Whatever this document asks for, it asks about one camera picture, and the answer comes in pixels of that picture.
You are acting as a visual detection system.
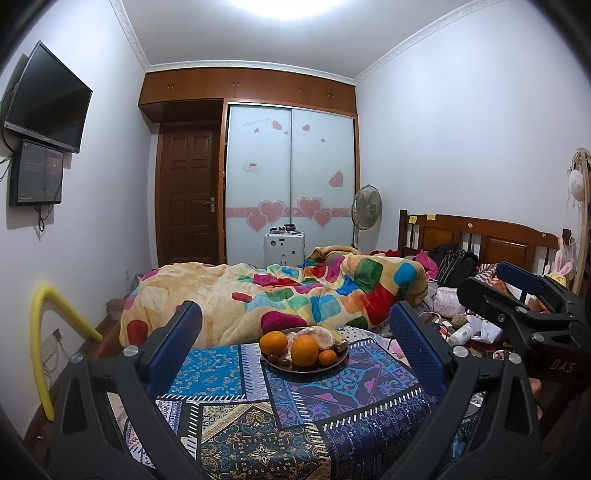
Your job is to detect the brown wooden door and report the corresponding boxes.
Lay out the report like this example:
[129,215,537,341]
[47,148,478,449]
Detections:
[156,124,222,267]

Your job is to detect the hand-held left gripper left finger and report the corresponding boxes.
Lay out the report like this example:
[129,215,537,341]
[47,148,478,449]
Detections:
[48,300,218,480]

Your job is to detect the standing fan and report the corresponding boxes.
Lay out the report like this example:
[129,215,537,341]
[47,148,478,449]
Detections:
[351,185,383,250]

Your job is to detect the brown round plate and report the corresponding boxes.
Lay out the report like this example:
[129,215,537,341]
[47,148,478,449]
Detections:
[260,327,349,372]

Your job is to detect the plush bunny toy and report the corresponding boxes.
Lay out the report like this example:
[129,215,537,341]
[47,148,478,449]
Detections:
[545,261,573,289]

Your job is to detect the small black wall monitor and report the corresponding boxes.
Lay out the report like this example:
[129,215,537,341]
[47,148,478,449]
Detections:
[9,140,64,207]

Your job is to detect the colourful checked blanket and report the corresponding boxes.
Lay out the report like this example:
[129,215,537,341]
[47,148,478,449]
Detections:
[119,247,428,349]

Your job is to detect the black wall television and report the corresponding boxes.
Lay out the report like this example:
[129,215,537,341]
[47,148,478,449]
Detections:
[2,41,93,154]

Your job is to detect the pink clothes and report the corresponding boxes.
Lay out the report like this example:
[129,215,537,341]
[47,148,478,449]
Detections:
[416,249,441,278]

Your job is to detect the white hard case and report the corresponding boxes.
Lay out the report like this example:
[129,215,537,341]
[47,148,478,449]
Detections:
[264,224,306,267]

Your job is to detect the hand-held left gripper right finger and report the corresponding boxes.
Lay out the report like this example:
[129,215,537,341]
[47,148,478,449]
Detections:
[383,300,543,480]

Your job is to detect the wooden bed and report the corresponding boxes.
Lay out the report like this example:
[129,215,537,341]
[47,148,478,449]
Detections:
[92,210,561,361]

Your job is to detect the wooden overhead cabinet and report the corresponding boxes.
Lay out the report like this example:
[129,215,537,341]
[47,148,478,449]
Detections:
[139,67,357,123]

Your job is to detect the large orange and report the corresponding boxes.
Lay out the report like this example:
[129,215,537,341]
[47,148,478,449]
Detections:
[290,335,320,367]
[259,331,289,356]

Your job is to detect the frosted wardrobe with pink hearts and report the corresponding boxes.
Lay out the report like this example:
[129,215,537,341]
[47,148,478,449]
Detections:
[223,102,360,268]

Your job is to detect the yellow foam tube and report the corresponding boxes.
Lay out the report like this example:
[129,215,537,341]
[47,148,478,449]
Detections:
[30,284,103,421]

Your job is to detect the black backpack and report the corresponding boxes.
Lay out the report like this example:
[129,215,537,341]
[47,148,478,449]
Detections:
[436,249,478,288]

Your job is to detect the pink spotted white cloth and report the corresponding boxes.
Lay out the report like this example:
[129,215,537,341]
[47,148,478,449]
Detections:
[434,286,467,317]

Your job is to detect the blue patterned cloth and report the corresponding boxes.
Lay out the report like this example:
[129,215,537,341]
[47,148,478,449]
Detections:
[108,325,462,480]

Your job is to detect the white plastic bottle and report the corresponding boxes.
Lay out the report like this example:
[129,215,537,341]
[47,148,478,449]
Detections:
[449,323,474,346]

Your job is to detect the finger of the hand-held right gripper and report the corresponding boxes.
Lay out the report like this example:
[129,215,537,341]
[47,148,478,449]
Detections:
[459,276,575,342]
[496,261,580,315]

